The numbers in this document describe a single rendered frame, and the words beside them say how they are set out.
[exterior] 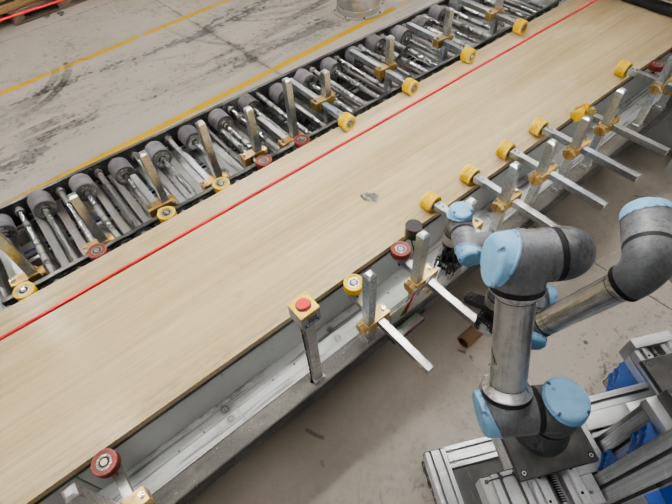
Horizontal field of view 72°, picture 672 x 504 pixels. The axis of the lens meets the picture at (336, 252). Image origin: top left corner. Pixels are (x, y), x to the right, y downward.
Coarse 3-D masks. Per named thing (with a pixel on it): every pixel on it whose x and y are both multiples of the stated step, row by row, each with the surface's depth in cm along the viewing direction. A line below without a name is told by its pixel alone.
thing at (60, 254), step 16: (512, 16) 333; (416, 48) 312; (400, 64) 302; (320, 80) 294; (240, 112) 275; (176, 160) 251; (224, 160) 249; (112, 176) 245; (160, 176) 243; (128, 192) 237; (176, 192) 235; (64, 208) 232; (112, 208) 230; (48, 224) 226; (64, 224) 225; (48, 240) 219; (80, 240) 218; (0, 256) 214; (64, 256) 212
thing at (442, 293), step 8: (400, 264) 189; (408, 264) 186; (432, 280) 181; (432, 288) 179; (440, 288) 178; (440, 296) 178; (448, 296) 176; (448, 304) 176; (456, 304) 173; (464, 312) 171; (472, 312) 171; (472, 320) 169
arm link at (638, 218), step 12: (636, 204) 112; (648, 204) 110; (660, 204) 109; (624, 216) 114; (636, 216) 110; (648, 216) 108; (660, 216) 107; (624, 228) 112; (636, 228) 108; (648, 228) 106; (660, 228) 105; (624, 240) 110
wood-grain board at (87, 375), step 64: (576, 0) 310; (512, 64) 265; (576, 64) 262; (640, 64) 259; (384, 128) 234; (448, 128) 232; (512, 128) 230; (320, 192) 208; (384, 192) 206; (448, 192) 204; (128, 256) 190; (192, 256) 188; (256, 256) 187; (320, 256) 185; (0, 320) 174; (64, 320) 172; (128, 320) 171; (192, 320) 170; (256, 320) 169; (0, 384) 158; (64, 384) 157; (128, 384) 155; (192, 384) 154; (0, 448) 144; (64, 448) 143
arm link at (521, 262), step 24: (504, 240) 93; (528, 240) 92; (552, 240) 92; (480, 264) 102; (504, 264) 92; (528, 264) 92; (552, 264) 92; (504, 288) 96; (528, 288) 94; (504, 312) 100; (528, 312) 98; (504, 336) 102; (528, 336) 101; (504, 360) 104; (528, 360) 104; (504, 384) 106; (528, 384) 111; (480, 408) 110; (504, 408) 107; (528, 408) 108; (504, 432) 109; (528, 432) 110
